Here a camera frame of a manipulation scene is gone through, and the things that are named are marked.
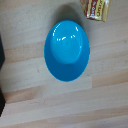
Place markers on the black fabric storage box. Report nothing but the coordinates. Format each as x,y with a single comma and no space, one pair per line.
1,53

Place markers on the blue plastic bowl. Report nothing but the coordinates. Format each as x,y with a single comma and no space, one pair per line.
66,53

